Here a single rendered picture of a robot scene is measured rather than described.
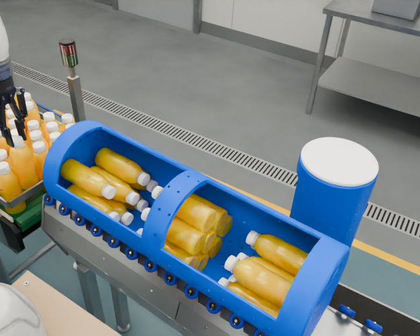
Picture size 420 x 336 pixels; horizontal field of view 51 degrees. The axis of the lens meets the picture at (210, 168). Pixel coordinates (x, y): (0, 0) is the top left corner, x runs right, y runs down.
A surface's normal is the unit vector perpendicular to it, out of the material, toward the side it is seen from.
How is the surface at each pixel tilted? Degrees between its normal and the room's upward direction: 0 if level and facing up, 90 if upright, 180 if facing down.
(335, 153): 0
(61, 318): 5
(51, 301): 5
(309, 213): 91
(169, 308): 70
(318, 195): 90
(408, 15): 90
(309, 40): 90
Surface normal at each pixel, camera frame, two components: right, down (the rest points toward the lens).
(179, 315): -0.53, 0.22
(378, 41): -0.52, 0.53
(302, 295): -0.37, -0.21
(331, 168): 0.04, -0.77
